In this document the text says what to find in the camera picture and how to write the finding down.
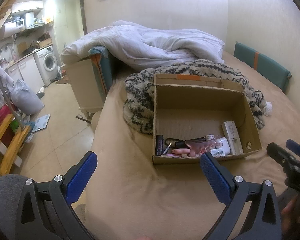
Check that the white cylindrical appliance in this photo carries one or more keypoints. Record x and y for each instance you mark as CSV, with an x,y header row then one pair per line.
x,y
29,20

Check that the white water heater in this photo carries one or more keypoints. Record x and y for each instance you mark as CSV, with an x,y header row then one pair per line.
x,y
12,30

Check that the white base cabinet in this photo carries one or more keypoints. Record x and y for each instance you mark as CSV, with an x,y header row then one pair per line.
x,y
25,75

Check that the grey stuffed bag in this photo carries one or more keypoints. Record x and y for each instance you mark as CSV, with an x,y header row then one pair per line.
x,y
26,98

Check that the cream black patterned blanket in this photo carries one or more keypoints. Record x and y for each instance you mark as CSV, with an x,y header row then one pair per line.
x,y
140,100

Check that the bathroom scale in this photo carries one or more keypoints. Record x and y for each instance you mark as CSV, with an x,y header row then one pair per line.
x,y
41,123

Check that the teal cushion orange stripe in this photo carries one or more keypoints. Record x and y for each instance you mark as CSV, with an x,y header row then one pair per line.
x,y
262,65

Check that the red storage bin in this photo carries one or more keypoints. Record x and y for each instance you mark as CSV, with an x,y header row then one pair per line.
x,y
1,125

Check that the slipper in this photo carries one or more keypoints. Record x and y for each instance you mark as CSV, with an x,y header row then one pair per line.
x,y
41,92

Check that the white washing machine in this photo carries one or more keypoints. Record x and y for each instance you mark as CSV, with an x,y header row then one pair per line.
x,y
47,63

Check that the cardboard box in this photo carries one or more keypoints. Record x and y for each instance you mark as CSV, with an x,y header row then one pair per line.
x,y
197,115

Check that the translucent pink scraping board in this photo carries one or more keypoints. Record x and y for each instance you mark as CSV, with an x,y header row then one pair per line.
x,y
197,150

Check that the bed with beige sheet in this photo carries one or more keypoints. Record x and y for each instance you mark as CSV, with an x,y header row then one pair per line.
x,y
165,192

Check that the slim black device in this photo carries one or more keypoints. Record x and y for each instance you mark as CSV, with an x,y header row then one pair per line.
x,y
159,145

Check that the yellow wooden rack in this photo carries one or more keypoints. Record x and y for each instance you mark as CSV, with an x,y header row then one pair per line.
x,y
10,150

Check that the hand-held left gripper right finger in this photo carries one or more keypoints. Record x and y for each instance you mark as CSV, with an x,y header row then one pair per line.
x,y
215,180

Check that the person's right hand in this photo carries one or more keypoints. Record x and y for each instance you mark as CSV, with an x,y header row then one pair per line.
x,y
291,210

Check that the white remote control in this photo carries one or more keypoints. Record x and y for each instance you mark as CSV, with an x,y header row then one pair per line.
x,y
232,137

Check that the white pill bottle blue label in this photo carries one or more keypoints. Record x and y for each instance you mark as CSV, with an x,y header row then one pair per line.
x,y
210,137

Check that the white duvet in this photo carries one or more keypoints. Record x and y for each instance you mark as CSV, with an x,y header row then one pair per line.
x,y
150,42

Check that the white charger plug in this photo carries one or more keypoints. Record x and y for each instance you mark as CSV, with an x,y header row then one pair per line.
x,y
221,148

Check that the hanging white cloth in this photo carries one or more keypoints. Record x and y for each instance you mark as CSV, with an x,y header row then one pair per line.
x,y
0,85

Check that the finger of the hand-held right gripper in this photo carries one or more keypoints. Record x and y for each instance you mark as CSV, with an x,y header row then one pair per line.
x,y
281,155
298,148

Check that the wooden staircase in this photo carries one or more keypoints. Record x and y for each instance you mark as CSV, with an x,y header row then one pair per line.
x,y
1,7

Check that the brown cardboard carton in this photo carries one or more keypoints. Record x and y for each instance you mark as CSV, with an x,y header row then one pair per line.
x,y
45,42

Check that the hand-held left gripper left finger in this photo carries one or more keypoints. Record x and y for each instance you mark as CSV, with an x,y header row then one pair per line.
x,y
81,178

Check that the white wall cabinet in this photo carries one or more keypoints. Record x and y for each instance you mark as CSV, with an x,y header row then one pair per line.
x,y
27,6

